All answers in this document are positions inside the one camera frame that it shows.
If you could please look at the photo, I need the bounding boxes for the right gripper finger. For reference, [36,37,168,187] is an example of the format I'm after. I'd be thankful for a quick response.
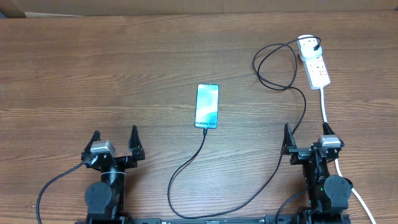
[322,122,335,135]
[281,123,297,155]

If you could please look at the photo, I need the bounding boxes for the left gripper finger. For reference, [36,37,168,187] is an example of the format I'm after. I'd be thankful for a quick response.
[81,130,101,161]
[128,125,145,161]

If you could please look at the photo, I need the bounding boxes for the Samsung Galaxy smartphone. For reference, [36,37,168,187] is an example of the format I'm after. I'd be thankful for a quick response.
[195,84,219,129]

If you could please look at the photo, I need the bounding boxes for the black USB charging cable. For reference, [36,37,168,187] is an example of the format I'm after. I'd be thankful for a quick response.
[167,36,322,220]

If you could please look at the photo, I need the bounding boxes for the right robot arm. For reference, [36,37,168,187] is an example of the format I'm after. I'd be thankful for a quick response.
[275,123,353,224]

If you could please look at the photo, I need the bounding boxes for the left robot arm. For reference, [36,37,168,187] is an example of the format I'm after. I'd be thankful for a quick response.
[81,125,145,223]

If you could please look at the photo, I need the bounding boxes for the white USB charger plug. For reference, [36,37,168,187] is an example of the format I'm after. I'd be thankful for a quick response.
[296,35,323,61]

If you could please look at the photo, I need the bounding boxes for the white power strip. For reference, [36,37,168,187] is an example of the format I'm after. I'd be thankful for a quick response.
[302,55,330,90]

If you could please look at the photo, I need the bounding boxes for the white power strip cord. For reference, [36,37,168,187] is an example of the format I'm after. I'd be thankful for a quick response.
[319,86,377,224]

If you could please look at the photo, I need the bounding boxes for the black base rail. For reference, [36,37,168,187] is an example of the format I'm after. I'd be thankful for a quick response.
[75,214,351,224]

